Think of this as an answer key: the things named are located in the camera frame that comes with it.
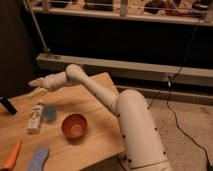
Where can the white glue bottle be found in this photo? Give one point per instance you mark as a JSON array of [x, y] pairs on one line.
[[34, 123]]

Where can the black remote control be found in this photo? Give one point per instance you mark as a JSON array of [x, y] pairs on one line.
[[8, 105]]

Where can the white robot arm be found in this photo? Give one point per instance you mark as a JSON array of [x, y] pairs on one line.
[[143, 145]]

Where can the metal stand rod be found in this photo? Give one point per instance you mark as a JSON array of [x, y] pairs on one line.
[[45, 47]]

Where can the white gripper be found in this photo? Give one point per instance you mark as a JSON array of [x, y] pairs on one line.
[[49, 83]]

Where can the blue sponge block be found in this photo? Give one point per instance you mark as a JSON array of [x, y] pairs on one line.
[[38, 160]]

